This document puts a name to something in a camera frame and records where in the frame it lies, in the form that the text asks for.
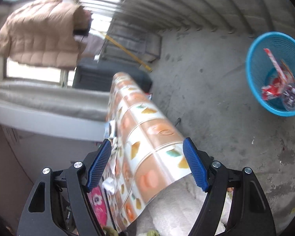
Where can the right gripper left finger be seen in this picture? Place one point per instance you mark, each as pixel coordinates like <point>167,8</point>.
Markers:
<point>55,192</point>

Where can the grey curtain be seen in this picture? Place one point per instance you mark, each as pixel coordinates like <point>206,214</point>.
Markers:
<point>76,103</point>

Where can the dark grey cabinet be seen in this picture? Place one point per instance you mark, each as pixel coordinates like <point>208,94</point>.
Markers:
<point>97,75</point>

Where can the Pepsi plastic bottle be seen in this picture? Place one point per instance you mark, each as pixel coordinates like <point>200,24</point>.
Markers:
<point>288,97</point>

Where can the blue mesh trash basket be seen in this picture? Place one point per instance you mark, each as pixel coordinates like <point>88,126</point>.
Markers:
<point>260,71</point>

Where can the beige puffer jacket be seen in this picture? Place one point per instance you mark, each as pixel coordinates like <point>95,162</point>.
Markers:
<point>41,34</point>

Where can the bed with pink bedding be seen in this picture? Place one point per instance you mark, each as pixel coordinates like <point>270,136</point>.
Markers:
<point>98,205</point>

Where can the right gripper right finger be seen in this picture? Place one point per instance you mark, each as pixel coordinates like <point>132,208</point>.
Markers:
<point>250,213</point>

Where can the white green fluffy garment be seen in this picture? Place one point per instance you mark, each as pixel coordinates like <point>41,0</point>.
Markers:
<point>150,210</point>

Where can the framed screen panel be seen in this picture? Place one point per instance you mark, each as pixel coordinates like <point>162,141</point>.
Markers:
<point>144,44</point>

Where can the clear red printed plastic wrapper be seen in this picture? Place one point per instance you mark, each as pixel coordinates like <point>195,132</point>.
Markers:
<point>284,73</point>

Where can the blue white medicine box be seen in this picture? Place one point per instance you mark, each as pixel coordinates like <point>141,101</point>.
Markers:
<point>107,130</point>

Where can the white tissue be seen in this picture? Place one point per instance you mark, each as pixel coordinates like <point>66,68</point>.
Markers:
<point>109,184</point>

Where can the yellow broom handle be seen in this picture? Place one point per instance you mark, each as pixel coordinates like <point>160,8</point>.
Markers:
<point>133,56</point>

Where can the metal balcony railing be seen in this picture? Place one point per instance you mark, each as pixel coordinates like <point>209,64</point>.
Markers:
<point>251,16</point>

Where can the patterned vinyl tablecloth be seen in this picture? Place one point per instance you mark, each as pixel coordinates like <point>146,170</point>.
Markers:
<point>145,143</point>

